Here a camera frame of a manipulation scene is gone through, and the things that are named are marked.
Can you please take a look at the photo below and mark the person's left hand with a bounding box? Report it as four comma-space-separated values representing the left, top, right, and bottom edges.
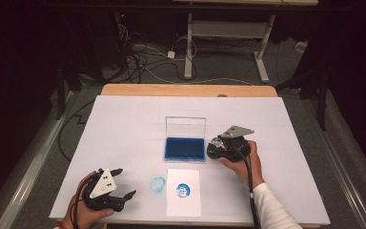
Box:
60, 171, 115, 229

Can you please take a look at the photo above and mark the large white board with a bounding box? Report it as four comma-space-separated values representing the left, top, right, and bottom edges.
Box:
49, 94, 332, 226

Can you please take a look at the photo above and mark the aluminium rail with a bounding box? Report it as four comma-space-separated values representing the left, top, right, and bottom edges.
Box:
299, 98, 366, 229
0, 90, 80, 229

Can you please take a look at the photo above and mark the blue ink pad case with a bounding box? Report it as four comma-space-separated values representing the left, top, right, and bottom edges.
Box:
164, 115, 208, 163

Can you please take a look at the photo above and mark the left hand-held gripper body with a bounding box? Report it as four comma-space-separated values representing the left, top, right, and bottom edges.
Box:
84, 168, 127, 213

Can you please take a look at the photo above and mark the hand-held gripper cable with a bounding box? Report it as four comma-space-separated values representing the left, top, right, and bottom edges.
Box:
69, 173, 101, 229
231, 145, 262, 229

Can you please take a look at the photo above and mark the black stand leg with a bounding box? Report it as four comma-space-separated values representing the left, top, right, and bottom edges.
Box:
317, 73, 329, 132
55, 60, 67, 121

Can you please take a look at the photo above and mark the tangle of black cables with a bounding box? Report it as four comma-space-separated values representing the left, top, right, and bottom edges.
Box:
112, 22, 198, 84

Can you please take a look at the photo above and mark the small clear blue cap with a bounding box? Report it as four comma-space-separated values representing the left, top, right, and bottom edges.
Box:
149, 176, 167, 194

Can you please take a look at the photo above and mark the black floor cable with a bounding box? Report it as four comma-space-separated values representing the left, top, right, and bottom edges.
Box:
57, 99, 96, 162

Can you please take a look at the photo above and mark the black round stamp cap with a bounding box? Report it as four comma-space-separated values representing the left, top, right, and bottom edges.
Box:
206, 142, 227, 160

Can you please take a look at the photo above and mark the left hand-held gripper cable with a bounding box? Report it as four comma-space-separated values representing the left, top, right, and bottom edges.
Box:
69, 173, 101, 229

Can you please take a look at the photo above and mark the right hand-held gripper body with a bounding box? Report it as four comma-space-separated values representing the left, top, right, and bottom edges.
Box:
216, 125, 255, 163

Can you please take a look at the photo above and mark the person's right hand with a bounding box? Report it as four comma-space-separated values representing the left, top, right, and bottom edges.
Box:
218, 140, 266, 189

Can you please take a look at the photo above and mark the white paper sheet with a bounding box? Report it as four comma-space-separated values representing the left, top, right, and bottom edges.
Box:
166, 168, 202, 219

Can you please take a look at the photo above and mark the white metal desk frame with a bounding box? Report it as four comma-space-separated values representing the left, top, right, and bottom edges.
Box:
183, 12, 276, 84

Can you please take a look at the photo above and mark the right hand-held gripper cable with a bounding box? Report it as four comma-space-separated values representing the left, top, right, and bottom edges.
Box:
231, 145, 262, 229

